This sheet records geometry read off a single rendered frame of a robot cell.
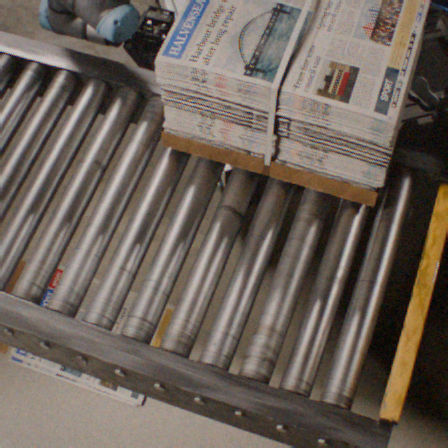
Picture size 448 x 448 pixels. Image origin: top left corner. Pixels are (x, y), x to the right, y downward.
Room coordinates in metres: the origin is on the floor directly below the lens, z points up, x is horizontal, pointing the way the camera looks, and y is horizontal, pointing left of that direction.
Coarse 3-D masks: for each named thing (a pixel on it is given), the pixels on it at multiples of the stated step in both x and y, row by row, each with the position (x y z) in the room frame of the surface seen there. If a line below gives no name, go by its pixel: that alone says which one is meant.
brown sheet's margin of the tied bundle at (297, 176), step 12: (288, 168) 0.71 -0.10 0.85; (288, 180) 0.70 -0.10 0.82; (300, 180) 0.70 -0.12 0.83; (312, 180) 0.69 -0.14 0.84; (324, 180) 0.69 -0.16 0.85; (336, 180) 0.68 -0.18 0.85; (336, 192) 0.68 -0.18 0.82; (348, 192) 0.67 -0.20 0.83; (360, 192) 0.67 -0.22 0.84; (372, 192) 0.66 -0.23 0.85; (372, 204) 0.66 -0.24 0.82
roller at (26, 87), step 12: (24, 72) 0.96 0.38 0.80; (36, 72) 0.96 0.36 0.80; (48, 72) 0.97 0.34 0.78; (24, 84) 0.93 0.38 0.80; (36, 84) 0.94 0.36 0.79; (12, 96) 0.90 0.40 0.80; (24, 96) 0.90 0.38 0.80; (36, 96) 0.92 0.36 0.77; (0, 108) 0.88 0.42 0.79; (12, 108) 0.87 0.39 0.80; (24, 108) 0.88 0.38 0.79; (0, 120) 0.85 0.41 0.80; (12, 120) 0.85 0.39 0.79; (0, 132) 0.82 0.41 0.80; (12, 132) 0.83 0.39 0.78; (0, 144) 0.80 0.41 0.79; (0, 156) 0.78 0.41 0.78
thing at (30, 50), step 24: (0, 48) 1.02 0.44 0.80; (24, 48) 1.02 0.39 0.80; (48, 48) 1.02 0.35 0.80; (72, 72) 0.96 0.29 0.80; (96, 72) 0.96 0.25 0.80; (120, 72) 0.95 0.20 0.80; (144, 72) 0.95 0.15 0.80; (144, 96) 0.91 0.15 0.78; (408, 144) 0.79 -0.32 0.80; (432, 168) 0.74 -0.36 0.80; (432, 192) 0.73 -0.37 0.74
